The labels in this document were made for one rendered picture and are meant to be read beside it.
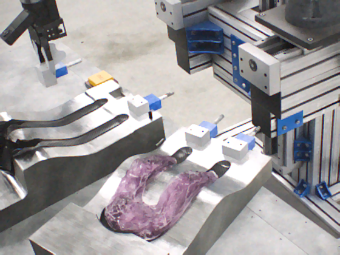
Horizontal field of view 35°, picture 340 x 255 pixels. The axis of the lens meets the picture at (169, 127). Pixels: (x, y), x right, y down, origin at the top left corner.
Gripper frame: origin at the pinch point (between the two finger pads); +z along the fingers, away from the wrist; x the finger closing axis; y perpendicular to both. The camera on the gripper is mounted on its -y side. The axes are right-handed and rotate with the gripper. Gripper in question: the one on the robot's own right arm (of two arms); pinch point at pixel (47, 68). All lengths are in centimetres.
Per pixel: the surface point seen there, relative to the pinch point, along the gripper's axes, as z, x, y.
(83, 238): 4, -61, -21
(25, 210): 12.5, -36.0, -25.6
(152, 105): 5.2, -31.1, 14.7
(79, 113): 7.0, -17.5, -0.2
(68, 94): 15.1, 6.9, 6.3
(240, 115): 95, 47, 109
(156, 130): 9.5, -36.0, 12.0
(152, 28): 95, 172, 136
